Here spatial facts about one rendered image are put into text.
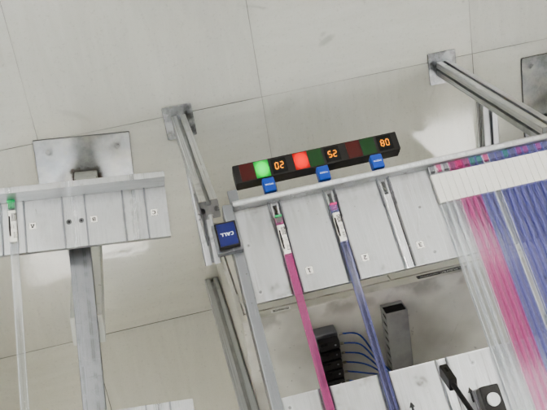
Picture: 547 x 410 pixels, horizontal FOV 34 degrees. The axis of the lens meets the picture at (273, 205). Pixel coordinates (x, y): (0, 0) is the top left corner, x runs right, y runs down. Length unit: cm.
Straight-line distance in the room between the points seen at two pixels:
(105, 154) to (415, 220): 98
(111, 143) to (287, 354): 77
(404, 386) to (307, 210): 38
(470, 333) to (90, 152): 108
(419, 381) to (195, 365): 119
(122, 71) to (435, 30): 85
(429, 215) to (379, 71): 81
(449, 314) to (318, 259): 49
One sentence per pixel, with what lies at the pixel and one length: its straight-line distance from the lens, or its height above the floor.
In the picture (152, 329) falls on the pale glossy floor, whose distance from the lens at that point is 265.
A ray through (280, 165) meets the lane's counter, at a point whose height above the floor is 66.
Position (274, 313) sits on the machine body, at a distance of 197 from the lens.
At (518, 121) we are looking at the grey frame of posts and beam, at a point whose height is 51.
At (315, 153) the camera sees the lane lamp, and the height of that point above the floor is 65.
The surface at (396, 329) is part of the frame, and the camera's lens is 201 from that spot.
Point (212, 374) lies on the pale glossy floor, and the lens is 275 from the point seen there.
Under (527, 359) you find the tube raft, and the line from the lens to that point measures 171.
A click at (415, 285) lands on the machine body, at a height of 62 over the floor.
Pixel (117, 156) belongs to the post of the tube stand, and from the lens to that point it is 242.
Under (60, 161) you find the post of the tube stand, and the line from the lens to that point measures 242.
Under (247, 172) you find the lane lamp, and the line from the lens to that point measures 178.
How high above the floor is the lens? 231
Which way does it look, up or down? 66 degrees down
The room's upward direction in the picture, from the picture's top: 152 degrees clockwise
